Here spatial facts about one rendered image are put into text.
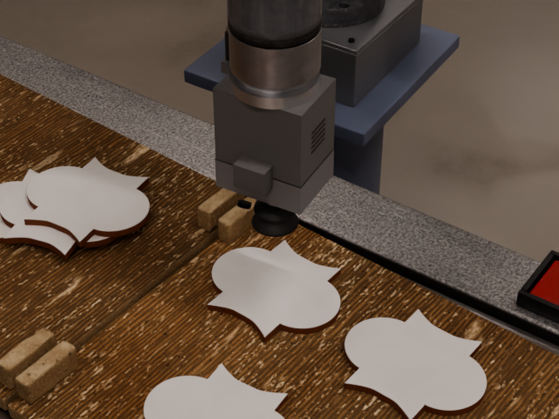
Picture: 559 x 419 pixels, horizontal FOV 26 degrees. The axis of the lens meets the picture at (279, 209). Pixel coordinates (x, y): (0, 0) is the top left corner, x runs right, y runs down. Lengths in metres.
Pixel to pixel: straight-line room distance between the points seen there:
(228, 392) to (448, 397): 0.19
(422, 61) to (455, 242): 0.42
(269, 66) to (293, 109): 0.05
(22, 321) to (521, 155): 1.94
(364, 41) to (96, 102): 0.33
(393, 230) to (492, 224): 1.46
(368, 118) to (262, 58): 0.56
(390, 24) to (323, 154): 0.52
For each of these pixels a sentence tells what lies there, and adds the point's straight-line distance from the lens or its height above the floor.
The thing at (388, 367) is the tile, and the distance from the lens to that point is 1.09.
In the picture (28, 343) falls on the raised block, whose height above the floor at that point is 0.96.
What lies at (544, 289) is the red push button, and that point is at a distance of 1.20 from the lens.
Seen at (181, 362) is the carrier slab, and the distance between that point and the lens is 1.10.
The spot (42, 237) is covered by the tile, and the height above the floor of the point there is 0.95.
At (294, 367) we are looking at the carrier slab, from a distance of 1.09.
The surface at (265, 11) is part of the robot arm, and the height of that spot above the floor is 1.27.
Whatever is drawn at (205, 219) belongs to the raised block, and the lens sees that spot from 1.22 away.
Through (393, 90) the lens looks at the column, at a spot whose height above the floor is 0.87.
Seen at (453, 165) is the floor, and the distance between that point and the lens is 2.88.
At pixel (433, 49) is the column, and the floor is 0.87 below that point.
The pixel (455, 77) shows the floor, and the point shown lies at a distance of 3.18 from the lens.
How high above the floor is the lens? 1.74
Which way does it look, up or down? 40 degrees down
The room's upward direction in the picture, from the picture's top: straight up
